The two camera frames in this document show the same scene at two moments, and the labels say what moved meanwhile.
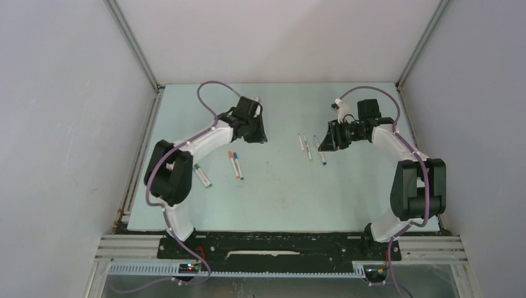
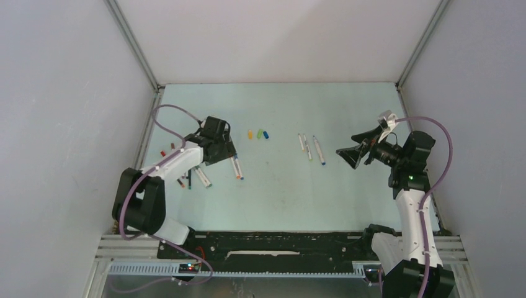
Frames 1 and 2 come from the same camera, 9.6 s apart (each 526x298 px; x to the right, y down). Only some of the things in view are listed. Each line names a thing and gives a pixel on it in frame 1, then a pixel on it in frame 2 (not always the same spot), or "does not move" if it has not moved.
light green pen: (309, 153) does not move
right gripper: (334, 139) -> (353, 154)
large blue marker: (320, 154) does not move
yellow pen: (301, 143) does not move
